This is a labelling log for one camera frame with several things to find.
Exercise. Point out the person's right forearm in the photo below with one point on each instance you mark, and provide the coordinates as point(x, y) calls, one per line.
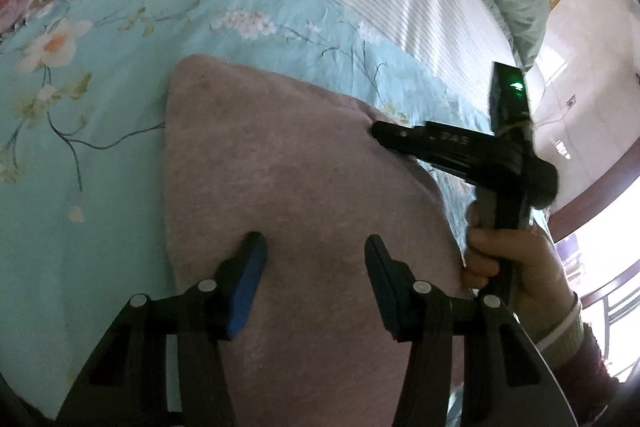
point(575, 367)

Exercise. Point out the person's right hand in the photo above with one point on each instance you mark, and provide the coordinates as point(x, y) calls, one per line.
point(542, 267)

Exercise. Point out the pink-grey knit sweater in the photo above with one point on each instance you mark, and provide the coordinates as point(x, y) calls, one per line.
point(300, 187)

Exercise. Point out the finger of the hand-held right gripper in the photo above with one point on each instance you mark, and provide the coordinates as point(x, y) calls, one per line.
point(430, 138)
point(450, 167)

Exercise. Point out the light blue floral bedsheet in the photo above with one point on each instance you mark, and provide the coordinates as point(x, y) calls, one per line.
point(90, 207)

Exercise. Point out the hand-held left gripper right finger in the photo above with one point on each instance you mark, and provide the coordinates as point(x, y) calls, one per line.
point(387, 287)

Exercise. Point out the wall outlet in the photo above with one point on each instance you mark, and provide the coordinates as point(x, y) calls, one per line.
point(572, 101)

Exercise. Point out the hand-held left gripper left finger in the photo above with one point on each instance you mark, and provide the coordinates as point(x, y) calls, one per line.
point(245, 287)

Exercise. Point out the window railing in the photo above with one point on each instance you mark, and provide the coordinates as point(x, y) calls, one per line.
point(610, 322)

